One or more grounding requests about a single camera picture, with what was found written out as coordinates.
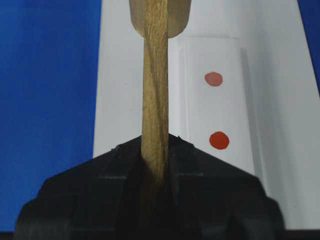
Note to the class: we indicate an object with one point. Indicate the right red dot mark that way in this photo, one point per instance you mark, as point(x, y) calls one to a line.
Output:
point(219, 140)

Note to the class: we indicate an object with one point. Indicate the middle red dot mark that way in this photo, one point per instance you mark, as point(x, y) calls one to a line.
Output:
point(213, 79)

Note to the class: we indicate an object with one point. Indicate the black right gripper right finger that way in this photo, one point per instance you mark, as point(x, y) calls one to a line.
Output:
point(214, 200)

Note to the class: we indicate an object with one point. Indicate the large white foam board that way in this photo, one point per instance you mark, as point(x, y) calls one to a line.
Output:
point(282, 97)

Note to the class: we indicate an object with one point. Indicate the wooden mallet hammer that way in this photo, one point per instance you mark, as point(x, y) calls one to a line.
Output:
point(157, 21)

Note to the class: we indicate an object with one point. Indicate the red dot mark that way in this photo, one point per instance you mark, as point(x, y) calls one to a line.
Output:
point(213, 79)
point(219, 140)

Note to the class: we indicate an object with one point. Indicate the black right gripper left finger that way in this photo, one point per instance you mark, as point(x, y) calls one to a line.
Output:
point(96, 200)

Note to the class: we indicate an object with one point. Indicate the blue table cloth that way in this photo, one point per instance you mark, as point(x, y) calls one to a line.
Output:
point(71, 76)

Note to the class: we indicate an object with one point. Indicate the small white raised block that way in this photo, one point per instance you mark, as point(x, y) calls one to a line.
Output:
point(206, 109)

